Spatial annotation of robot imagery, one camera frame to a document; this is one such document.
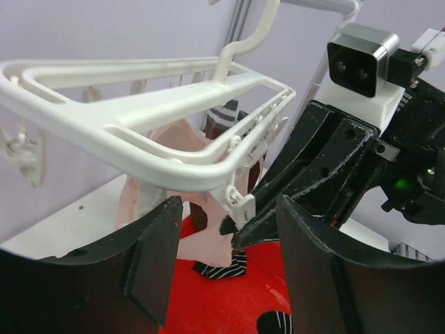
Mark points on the white clip sock hanger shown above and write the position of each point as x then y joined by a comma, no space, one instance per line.
116,130

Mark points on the black striped sock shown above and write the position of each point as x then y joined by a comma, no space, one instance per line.
237,268
275,322

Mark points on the red plastic tray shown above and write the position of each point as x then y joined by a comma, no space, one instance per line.
229,305

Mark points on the pale pink sock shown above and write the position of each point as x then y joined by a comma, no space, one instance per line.
137,198

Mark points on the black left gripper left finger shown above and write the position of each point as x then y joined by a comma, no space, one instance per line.
118,284

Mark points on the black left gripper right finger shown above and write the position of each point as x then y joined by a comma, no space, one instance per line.
337,284

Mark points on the brown sock striped cuff long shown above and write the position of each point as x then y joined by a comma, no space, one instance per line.
216,121

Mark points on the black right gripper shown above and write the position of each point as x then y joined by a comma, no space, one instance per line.
394,141

